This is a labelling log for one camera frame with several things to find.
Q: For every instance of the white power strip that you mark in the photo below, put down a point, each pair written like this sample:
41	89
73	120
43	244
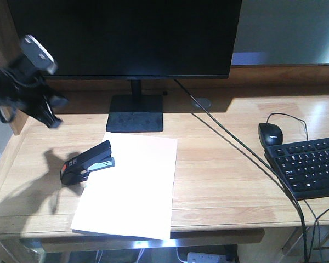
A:
205	258

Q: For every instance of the black monitor with stand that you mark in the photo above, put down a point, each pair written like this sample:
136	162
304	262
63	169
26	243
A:
133	40

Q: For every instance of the wooden desk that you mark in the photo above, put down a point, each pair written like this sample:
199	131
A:
218	190

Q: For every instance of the grey desk cable grommet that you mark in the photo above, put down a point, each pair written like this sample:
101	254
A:
204	102

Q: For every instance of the black computer mouse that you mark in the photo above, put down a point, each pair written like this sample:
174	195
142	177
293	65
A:
269	134

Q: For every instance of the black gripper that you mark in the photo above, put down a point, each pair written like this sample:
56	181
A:
22	88

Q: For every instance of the white paper sheets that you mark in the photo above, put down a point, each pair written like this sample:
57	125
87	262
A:
133	198

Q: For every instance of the black keyboard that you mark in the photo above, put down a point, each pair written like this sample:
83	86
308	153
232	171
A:
303	166

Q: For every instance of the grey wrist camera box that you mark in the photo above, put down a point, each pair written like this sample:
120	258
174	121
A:
38	55

